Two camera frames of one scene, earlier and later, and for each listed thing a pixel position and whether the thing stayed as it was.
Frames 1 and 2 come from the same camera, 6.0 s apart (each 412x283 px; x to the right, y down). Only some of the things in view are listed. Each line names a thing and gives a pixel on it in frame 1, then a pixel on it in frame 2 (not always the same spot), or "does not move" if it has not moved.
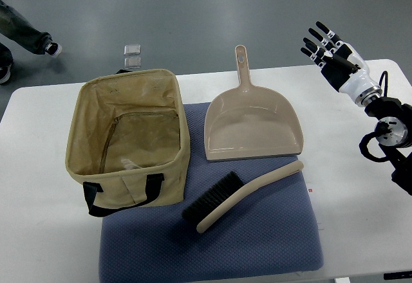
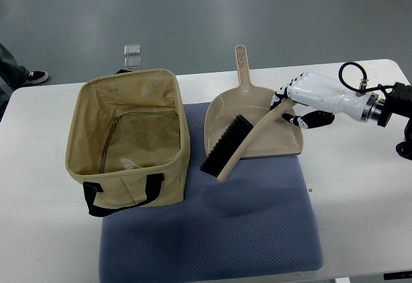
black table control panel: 397,275 does not move
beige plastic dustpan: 246,122 does not move
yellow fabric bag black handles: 127,137 does not move
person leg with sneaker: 15,27 to 14,74
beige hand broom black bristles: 226,192 to 240,134
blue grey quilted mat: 273,230 does not move
